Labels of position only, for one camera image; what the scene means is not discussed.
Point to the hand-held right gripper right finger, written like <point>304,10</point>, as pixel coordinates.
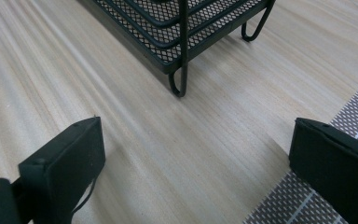
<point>335,168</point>

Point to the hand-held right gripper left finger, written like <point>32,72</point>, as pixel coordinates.
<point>62,161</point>

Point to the brown checked woven mat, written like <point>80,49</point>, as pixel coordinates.
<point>295,202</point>

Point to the black metal mesh rack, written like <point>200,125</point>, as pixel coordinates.
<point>167,37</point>

